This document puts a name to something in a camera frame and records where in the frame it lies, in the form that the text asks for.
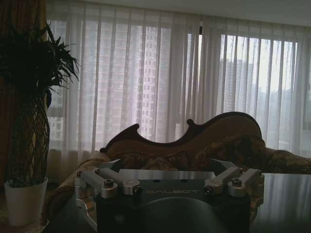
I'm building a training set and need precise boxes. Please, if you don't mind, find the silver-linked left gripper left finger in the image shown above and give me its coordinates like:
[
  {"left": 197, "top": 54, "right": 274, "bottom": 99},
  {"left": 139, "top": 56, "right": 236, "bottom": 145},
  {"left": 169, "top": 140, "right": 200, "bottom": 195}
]
[{"left": 74, "top": 158, "right": 144, "bottom": 202}]

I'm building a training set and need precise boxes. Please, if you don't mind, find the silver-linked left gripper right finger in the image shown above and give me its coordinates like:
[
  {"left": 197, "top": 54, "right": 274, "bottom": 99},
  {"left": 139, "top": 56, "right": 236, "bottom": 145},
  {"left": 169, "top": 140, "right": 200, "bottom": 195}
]
[{"left": 203, "top": 159, "right": 265, "bottom": 198}]

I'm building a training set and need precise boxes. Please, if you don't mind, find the brown patterned throw blanket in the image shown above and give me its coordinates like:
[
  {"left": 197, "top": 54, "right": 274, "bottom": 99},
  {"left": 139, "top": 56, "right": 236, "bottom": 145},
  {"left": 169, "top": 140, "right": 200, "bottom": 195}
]
[{"left": 116, "top": 135, "right": 311, "bottom": 172}]

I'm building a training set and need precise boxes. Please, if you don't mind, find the chaise sofa, curved wooden back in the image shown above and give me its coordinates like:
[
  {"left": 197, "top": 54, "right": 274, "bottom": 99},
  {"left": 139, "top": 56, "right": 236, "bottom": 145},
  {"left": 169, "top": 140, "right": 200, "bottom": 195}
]
[{"left": 41, "top": 111, "right": 311, "bottom": 220}]

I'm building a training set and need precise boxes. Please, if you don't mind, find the white plant pot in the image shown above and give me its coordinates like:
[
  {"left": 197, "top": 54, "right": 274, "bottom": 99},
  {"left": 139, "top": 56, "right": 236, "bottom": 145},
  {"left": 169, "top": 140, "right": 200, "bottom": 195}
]
[{"left": 3, "top": 176, "right": 49, "bottom": 227}]

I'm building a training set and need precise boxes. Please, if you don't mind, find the white sheer curtain panel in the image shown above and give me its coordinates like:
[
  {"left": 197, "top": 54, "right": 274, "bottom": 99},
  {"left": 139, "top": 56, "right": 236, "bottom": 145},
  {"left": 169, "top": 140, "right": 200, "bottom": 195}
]
[
  {"left": 46, "top": 2, "right": 202, "bottom": 178},
  {"left": 198, "top": 14, "right": 311, "bottom": 158}
]

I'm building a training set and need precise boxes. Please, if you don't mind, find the tall dark green potted plant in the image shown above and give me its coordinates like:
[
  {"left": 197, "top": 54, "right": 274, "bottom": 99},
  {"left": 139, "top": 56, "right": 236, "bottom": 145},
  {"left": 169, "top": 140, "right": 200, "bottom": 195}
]
[{"left": 0, "top": 21, "right": 81, "bottom": 188}]

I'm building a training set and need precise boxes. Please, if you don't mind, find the orange-brown heavy curtain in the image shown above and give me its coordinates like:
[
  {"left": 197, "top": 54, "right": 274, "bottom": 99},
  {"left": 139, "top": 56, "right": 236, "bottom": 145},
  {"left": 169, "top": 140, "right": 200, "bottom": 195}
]
[{"left": 0, "top": 0, "right": 48, "bottom": 187}]

